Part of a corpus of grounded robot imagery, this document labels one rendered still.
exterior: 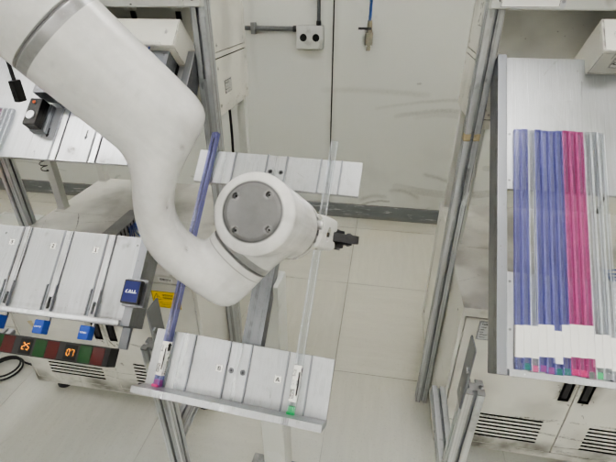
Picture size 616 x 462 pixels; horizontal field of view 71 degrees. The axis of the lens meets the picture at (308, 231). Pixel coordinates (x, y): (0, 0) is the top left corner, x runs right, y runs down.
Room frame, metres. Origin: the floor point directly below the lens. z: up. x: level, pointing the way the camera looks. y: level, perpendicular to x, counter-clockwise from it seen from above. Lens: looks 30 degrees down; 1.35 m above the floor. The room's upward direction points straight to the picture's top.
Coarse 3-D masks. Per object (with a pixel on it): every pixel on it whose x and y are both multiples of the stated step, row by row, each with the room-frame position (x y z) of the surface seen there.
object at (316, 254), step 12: (336, 144) 0.81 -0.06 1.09; (324, 180) 0.77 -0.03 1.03; (324, 192) 0.75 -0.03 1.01; (324, 204) 0.73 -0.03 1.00; (312, 264) 0.65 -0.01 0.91; (312, 276) 0.64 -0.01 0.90; (312, 288) 0.62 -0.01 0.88; (312, 300) 0.61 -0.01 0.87; (300, 336) 0.56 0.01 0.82; (300, 348) 0.55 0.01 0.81; (300, 360) 0.54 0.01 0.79; (288, 408) 0.48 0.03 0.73
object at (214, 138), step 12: (216, 132) 0.87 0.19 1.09; (216, 144) 0.86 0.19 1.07; (204, 168) 0.82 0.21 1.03; (204, 180) 0.80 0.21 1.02; (204, 192) 0.79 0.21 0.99; (192, 216) 0.75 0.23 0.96; (192, 228) 0.73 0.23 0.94; (180, 288) 0.65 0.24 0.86; (180, 300) 0.64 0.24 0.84; (168, 324) 0.61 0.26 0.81; (168, 336) 0.59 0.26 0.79
